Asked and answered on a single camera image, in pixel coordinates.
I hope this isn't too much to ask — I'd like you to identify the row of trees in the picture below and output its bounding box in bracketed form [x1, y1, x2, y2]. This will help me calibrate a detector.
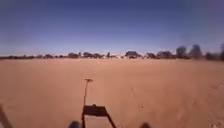
[0, 43, 224, 62]

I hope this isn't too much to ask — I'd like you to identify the reddish-brown dirt ground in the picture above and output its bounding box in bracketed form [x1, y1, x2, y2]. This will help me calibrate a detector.
[0, 58, 224, 128]

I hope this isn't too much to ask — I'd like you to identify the robot's own part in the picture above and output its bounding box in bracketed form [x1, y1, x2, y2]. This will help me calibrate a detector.
[67, 120, 82, 128]

